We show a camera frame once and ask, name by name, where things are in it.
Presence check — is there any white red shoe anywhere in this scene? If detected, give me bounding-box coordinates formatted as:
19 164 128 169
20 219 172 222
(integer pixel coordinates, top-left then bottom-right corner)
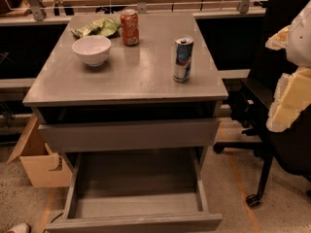
6 223 31 233

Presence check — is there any background wooden workbench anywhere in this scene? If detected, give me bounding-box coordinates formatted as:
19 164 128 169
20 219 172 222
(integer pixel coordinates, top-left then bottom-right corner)
0 0 264 26

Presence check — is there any orange soda can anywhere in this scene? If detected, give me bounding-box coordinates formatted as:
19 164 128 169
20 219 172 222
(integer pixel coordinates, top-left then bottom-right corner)
121 9 139 46

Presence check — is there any silver blue energy drink can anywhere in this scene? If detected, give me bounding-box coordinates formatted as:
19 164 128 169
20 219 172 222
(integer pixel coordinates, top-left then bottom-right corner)
173 35 193 83

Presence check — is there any green snack bag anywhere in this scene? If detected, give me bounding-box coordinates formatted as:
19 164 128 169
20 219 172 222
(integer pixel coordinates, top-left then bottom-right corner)
71 17 121 39

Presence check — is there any black office chair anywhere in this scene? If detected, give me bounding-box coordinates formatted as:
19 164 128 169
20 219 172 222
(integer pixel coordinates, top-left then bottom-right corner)
213 0 311 208

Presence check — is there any white ceramic bowl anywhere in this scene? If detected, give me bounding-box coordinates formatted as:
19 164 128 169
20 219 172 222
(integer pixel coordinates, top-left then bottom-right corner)
72 35 112 67

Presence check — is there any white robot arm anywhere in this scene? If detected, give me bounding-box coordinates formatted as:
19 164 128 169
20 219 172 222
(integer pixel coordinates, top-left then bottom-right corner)
265 1 311 132

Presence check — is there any grey drawer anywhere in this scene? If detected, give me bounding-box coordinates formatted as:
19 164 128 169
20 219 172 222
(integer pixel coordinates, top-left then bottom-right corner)
39 118 220 152
47 149 223 233

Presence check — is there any grey top drawer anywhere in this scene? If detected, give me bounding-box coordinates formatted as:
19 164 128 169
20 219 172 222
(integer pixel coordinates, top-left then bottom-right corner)
39 118 220 152

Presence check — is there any cardboard box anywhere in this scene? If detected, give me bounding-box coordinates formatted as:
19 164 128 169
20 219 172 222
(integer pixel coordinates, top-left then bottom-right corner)
7 115 72 187

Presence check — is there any black floor cable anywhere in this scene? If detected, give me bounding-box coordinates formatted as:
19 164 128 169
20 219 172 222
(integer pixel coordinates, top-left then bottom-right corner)
42 212 64 233

